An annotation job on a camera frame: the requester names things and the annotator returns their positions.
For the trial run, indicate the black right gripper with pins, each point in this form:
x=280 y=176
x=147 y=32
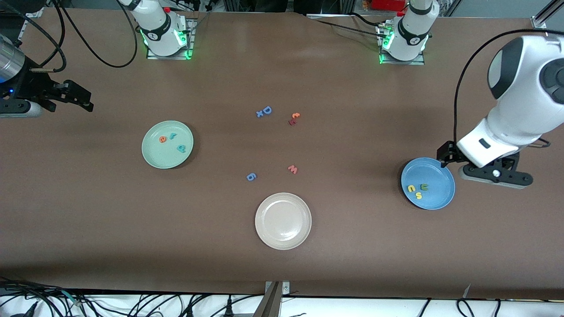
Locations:
x=31 y=86

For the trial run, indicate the blue plate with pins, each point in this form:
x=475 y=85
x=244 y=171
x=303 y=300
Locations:
x=438 y=193

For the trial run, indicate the green plate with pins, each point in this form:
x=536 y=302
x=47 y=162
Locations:
x=167 y=156

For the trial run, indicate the brown table mat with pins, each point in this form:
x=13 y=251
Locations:
x=88 y=220

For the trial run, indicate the white paper scrap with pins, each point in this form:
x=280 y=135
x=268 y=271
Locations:
x=467 y=291

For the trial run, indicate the pink letter w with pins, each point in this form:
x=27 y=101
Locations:
x=292 y=169

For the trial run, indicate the red box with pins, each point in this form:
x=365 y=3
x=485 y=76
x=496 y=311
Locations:
x=387 y=4

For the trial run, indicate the beige plate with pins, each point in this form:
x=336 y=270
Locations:
x=283 y=221

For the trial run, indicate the blue letter D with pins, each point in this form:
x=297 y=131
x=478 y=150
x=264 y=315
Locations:
x=267 y=110

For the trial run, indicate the blue letter g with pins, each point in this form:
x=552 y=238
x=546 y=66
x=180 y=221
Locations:
x=250 y=177

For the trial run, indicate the grey aluminium beam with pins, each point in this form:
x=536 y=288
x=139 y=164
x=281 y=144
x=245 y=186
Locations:
x=269 y=304

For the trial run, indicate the black power plug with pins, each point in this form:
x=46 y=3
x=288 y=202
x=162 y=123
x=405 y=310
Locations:
x=228 y=308

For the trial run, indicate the aluminium frame rail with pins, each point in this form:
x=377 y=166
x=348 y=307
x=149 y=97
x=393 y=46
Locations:
x=35 y=11

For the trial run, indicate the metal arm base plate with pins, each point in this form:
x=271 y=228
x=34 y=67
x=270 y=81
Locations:
x=410 y=63
x=167 y=57

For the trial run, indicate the aluminium frame profile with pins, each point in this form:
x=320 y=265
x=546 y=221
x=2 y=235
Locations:
x=539 y=21

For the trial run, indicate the small metal bracket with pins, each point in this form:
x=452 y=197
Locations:
x=286 y=288

